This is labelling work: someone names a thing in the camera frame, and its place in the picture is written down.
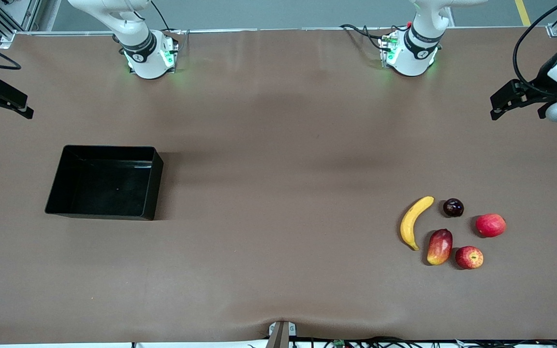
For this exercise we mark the black plastic box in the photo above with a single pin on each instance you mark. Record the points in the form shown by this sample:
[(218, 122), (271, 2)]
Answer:
[(104, 186)]

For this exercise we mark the red apple with yellow patches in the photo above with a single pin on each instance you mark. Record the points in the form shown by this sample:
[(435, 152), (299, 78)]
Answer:
[(469, 257)]

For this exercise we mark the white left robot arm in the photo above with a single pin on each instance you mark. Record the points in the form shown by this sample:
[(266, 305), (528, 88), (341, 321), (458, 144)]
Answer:
[(421, 48)]

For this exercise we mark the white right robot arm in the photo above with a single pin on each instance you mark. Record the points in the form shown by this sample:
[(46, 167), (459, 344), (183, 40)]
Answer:
[(138, 43)]

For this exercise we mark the plain red apple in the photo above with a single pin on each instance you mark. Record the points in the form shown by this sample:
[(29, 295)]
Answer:
[(490, 225)]

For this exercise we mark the yellow banana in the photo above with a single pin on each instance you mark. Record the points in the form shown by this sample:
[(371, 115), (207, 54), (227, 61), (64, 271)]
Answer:
[(410, 224)]

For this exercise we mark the dark purple plum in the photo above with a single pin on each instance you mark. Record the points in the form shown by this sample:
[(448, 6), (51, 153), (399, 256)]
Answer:
[(453, 208)]

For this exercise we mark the red yellow mango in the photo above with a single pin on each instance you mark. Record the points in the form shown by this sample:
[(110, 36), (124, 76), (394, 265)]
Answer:
[(439, 247)]

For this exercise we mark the brown table cover sheet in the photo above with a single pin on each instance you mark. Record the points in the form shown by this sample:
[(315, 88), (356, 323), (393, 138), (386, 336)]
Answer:
[(278, 121)]

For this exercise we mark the small green circuit board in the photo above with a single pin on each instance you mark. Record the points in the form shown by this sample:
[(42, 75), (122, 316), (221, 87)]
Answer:
[(339, 344)]

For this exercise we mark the metal clamp bracket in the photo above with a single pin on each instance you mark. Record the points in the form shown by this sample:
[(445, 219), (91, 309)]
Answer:
[(278, 338)]

